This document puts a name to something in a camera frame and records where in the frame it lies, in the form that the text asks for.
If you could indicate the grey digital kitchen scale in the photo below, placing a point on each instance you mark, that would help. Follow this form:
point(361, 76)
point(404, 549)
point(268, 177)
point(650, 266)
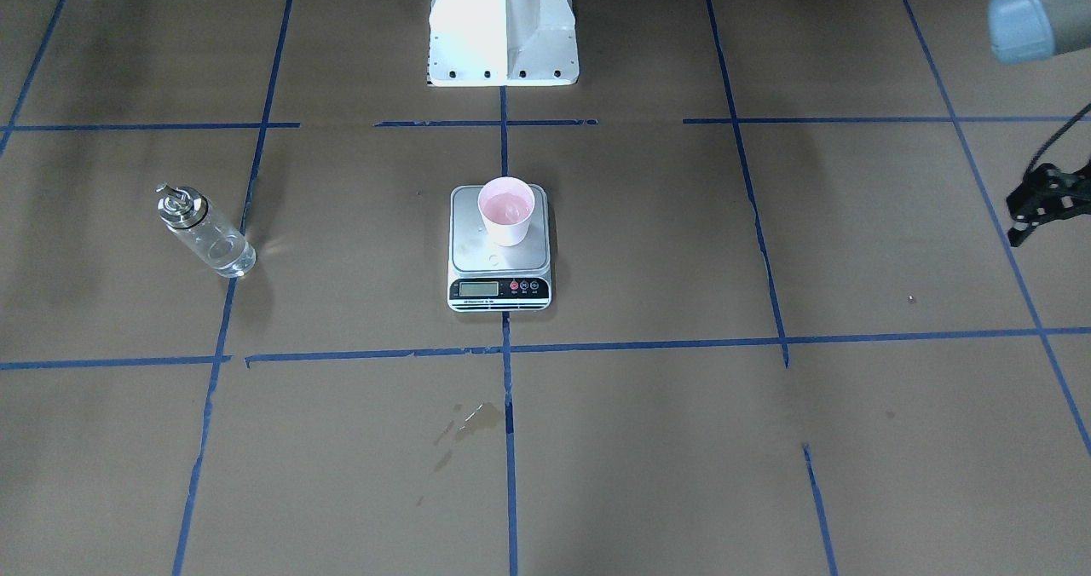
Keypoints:
point(485, 277)

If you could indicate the white pedestal column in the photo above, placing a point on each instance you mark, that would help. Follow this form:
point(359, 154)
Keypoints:
point(497, 43)

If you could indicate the pink paper cup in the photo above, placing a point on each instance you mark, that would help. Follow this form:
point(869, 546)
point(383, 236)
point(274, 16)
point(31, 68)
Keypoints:
point(506, 206)

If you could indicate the glass sauce dispenser bottle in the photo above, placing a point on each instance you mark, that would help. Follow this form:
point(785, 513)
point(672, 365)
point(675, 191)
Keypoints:
point(205, 230)

